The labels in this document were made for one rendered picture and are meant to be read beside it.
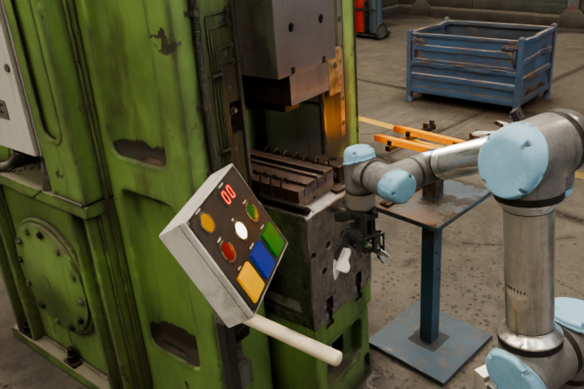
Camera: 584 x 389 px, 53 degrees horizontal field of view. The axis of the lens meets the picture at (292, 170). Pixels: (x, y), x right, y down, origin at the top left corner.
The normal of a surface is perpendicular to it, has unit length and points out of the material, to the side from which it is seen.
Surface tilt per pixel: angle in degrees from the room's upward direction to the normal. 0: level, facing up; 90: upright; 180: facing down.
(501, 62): 89
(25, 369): 0
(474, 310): 0
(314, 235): 90
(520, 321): 88
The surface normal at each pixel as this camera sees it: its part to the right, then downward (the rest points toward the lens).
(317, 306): 0.78, 0.19
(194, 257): -0.22, 0.40
